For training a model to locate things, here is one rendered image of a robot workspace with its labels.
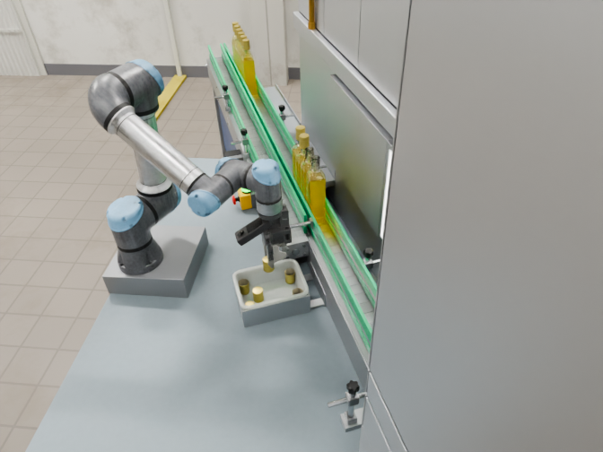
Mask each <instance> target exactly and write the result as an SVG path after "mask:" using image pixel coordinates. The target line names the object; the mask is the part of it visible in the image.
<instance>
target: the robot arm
mask: <svg viewBox="0 0 603 452"><path fill-rule="evenodd" d="M163 91H164V82H163V79H162V76H161V74H160V73H159V71H158V70H157V69H156V68H155V67H154V66H153V65H152V64H151V63H149V62H147V61H145V60H143V59H136V60H133V61H128V62H126V63H125V64H124V65H121V66H119V67H117V68H115V69H113V70H110V71H108V72H107V73H105V74H101V75H99V76H97V77H96V78H95V79H94V80H93V81H92V83H91V85H90V87H89V90H88V103H89V107H90V110H91V113H92V114H93V116H94V118H95V119H96V121H97V122H98V123H99V125H100V126H101V127H102V128H103V129H105V130H106V131H107V132H108V133H109V134H111V135H117V136H119V137H120V138H121V139H122V140H123V141H124V142H126V143H127V144H128V145H129V146H131V147H132V148H133V151H134V155H135V163H136V166H137V171H138V175H139V179H138V180H137V182H136V189H137V195H136V196H124V198H122V197H120V198H119V199H117V200H116V201H114V202H113V203H112V204H111V205H110V206H109V208H108V210H107V219H108V225H109V227H110V229H111V232H112V234H113V237H114V240H115V241H116V244H117V247H118V266H119V269H120V270H121V271H122V272H123V273H124V274H130V275H139V274H146V273H149V272H151V271H152V270H153V269H155V268H156V267H157V266H159V265H160V263H161V262H162V260H163V253H162V248H161V247H160V245H159V244H158V243H157V242H156V241H155V239H154V238H153V236H152V233H151V228H152V227H153V226H154V225H155V224H157V223H158V222H159V221H160V220H162V219H163V218H164V217H165V216H167V215H168V214H169V213H171V212H173V211H174V210H175V209H176V207H177V206H178V205H179V204H180V201H181V192H180V189H181V190H182V191H183V192H185V193H186V194H187V195H188V206H189V207H190V208H191V209H192V210H191V211H192V212H193V213H195V214H196V215H198V216H201V217H206V216H209V215H210V214H212V213H213V212H215V211H216V210H218V209H219V208H220V206H221V205H222V204H223V203H225V202H226V201H227V200H228V199H229V198H230V197H231V196H233V195H234V194H235V193H236V192H237V191H238V190H239V189H240V188H243V189H247V190H249V191H254V192H255V197H256V203H257V210H258V216H259V217H258V218H257V219H256V220H254V221H252V222H250V223H249V224H247V225H246V226H244V227H243V228H241V229H240V230H238V231H236V232H235V237H236V240H237V242H238V243H239V244H240V245H241V246H243V245H244V244H246V243H248V242H249V241H251V240H252V239H254V238H255V237H256V236H258V235H259V234H261V237H262V242H263V247H264V252H265V256H267V263H268V265H269V266H270V267H271V268H274V263H275V262H277V261H279V260H282V259H284V258H286V253H285V252H282V251H280V250H279V246H281V245H282V243H284V244H288V243H292V233H291V228H290V225H289V212H288V209H287V207H286V204H283V199H282V188H281V174H280V169H279V165H278V163H277V162H276V161H274V160H271V159H266V160H265V159H260V160H258V161H255V162H254V163H253V164H252V163H249V162H245V161H240V160H239V159H235V158H229V157H223V158H221V159H220V160H219V161H218V164H216V166H215V170H214V175H213V176H212V177H209V176H207V175H206V174H205V173H204V172H203V171H202V170H201V169H200V168H199V167H198V166H197V165H195V164H194V163H193V162H192V161H191V160H189V159H188V158H187V157H186V156H185V155H184V154H182V153H181V152H180V151H179V150H177V149H176V148H175V147H174V146H173V145H172V144H170V143H169V142H168V141H167V140H166V139H164V138H163V137H162V136H161V135H159V132H158V126H157V121H156V116H155V113H156V112H157V111H158V109H159V101H158V96H160V95H161V94H162V92H163Z"/></svg>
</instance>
